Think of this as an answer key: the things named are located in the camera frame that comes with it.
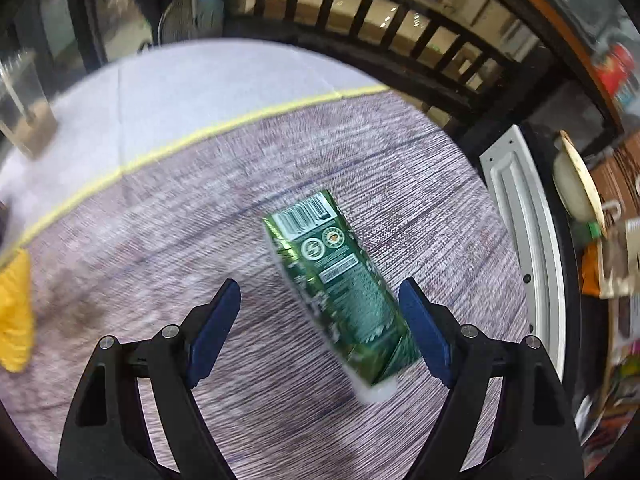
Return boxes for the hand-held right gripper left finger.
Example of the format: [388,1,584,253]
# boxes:
[56,279,242,480]

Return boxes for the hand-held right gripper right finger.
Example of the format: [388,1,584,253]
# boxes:
[398,277,585,480]

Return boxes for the green drink carton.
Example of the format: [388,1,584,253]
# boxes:
[262,189,422,404]

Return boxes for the white drawer front with screws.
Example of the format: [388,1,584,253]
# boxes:
[478,124,569,377]

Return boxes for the orange snack packet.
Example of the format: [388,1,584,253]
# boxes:
[580,240,617,299]

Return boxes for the yellow textured cloth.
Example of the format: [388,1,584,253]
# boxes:
[0,249,35,374]

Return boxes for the cream bowl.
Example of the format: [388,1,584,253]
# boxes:
[552,129,609,234]

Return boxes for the lavender sheet yellow trim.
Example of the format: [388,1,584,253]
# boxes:
[0,37,392,261]

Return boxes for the clear plastic iced-coffee cup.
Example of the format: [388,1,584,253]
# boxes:
[0,49,57,162]

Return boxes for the black wooden railing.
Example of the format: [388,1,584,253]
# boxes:
[224,0,562,133]

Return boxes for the red can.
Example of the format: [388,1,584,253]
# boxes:
[594,44,637,112]

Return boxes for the wooden wall shelf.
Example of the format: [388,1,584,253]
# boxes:
[515,0,627,134]

